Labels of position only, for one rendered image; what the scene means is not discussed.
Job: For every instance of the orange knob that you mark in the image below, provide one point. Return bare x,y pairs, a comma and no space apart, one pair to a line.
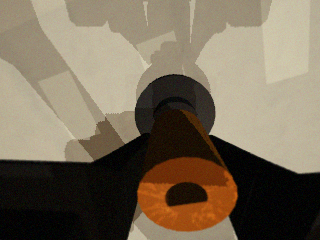
184,184

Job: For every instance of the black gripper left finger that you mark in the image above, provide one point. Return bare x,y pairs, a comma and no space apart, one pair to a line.
103,192

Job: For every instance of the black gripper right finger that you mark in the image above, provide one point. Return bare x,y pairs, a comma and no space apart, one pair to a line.
273,202

